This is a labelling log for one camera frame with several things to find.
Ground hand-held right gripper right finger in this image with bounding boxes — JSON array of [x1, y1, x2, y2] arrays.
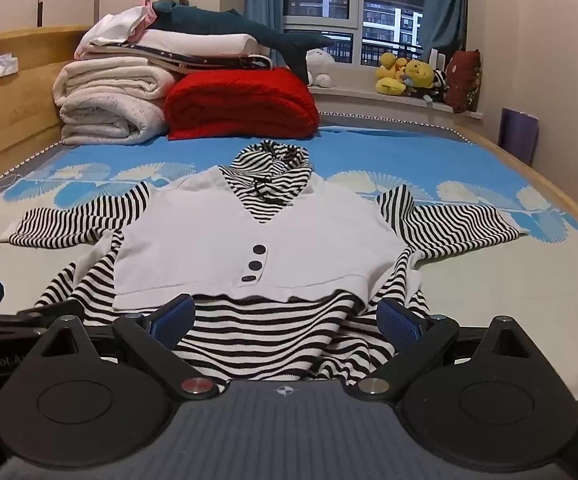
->
[[351, 299, 545, 402]]

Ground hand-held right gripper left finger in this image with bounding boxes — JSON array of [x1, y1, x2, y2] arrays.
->
[[29, 294, 220, 402]]

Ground striped hooded top white vest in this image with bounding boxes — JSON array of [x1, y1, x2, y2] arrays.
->
[[9, 140, 530, 386]]

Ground pink and white clothes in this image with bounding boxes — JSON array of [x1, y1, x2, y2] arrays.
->
[[86, 0, 158, 44]]

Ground blue leaf print bedsheet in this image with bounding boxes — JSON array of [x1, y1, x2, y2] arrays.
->
[[0, 122, 578, 411]]

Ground white fleece folded blanket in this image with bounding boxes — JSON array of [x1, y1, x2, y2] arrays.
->
[[53, 56, 177, 106], [59, 95, 171, 147]]

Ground purple box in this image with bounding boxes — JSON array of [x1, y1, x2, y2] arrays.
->
[[498, 107, 540, 169]]

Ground red folded blanket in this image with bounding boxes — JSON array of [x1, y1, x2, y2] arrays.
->
[[164, 66, 321, 141]]

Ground white window sill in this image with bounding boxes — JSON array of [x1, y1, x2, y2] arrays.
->
[[308, 84, 485, 122]]

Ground black and white plush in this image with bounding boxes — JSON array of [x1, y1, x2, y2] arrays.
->
[[430, 67, 451, 104]]

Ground yellow duck plush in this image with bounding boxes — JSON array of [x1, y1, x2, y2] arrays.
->
[[401, 59, 438, 99], [374, 52, 411, 96]]

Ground dark red cushion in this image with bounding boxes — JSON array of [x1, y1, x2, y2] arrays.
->
[[443, 49, 483, 114]]

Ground white seal plush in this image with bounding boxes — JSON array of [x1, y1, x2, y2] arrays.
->
[[305, 48, 336, 87]]

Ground white folded quilt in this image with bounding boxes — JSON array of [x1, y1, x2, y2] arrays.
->
[[139, 29, 272, 58]]

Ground blue shark plush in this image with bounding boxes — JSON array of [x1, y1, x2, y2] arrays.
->
[[150, 0, 338, 84]]

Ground window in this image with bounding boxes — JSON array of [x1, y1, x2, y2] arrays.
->
[[282, 0, 428, 67]]

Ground wooden bed frame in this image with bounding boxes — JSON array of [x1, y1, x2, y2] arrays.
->
[[0, 26, 578, 281]]

